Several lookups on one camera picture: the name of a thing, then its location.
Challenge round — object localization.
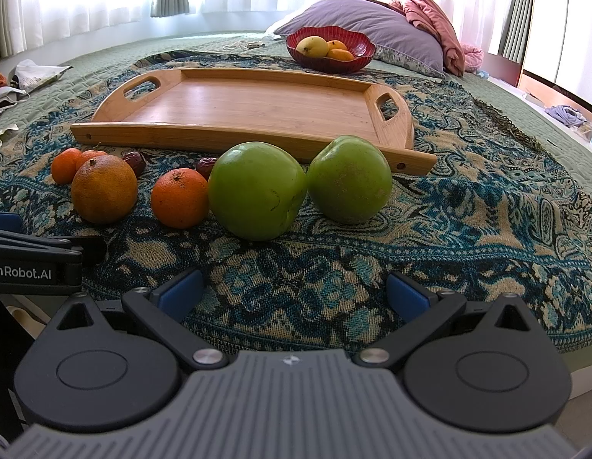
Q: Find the purple pillow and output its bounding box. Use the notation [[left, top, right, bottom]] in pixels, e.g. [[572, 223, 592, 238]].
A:
[[267, 0, 444, 78]]

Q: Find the orange tangerine far left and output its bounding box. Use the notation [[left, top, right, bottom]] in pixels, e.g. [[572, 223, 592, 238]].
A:
[[51, 147, 81, 184]]

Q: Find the orange fruit in bowl back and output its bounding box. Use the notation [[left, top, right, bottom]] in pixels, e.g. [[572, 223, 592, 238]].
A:
[[327, 41, 347, 50]]

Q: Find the yellow pear in bowl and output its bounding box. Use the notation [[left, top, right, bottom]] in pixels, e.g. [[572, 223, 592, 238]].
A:
[[296, 35, 329, 58]]

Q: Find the orange fruit in bowl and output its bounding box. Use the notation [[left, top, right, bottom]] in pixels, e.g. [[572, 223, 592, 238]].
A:
[[327, 41, 347, 50], [326, 48, 355, 62]]

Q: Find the large brownish orange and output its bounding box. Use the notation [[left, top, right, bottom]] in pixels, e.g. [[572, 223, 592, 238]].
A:
[[71, 155, 138, 223]]

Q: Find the green apple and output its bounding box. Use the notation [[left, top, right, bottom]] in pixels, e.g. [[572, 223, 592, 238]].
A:
[[306, 136, 392, 225], [209, 142, 306, 241]]

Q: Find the dark red date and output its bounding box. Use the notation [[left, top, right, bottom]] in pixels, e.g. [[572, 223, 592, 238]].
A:
[[195, 156, 217, 180], [122, 151, 146, 177]]

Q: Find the blue paisley throw blanket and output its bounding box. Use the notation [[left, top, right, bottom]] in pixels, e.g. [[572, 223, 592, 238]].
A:
[[0, 50, 592, 352]]

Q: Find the green quilted bedspread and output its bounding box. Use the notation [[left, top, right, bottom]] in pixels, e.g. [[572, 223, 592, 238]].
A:
[[0, 33, 592, 193]]

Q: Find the red fluted bowl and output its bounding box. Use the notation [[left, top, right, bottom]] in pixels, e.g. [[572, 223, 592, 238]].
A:
[[287, 26, 376, 75]]

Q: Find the white plastic bag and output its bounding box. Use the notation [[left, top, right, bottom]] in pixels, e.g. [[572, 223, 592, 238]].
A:
[[10, 59, 71, 93]]

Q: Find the wooden serving tray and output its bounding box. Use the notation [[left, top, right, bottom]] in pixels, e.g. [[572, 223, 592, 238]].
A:
[[71, 67, 437, 175]]

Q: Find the orange fruit in bowl front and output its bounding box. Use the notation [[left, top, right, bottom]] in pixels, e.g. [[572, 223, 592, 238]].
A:
[[326, 48, 355, 62]]

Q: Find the small orange tangerine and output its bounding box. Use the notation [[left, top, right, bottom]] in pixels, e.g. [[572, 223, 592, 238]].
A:
[[150, 168, 210, 229]]

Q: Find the orange tangerine behind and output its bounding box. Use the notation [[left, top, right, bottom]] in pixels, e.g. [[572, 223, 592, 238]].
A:
[[76, 149, 106, 170]]

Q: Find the green curtain right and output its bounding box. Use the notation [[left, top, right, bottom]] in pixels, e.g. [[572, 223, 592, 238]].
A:
[[498, 0, 533, 64]]

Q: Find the pink pillow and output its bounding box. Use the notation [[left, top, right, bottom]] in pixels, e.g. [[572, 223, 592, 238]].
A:
[[390, 0, 485, 77]]

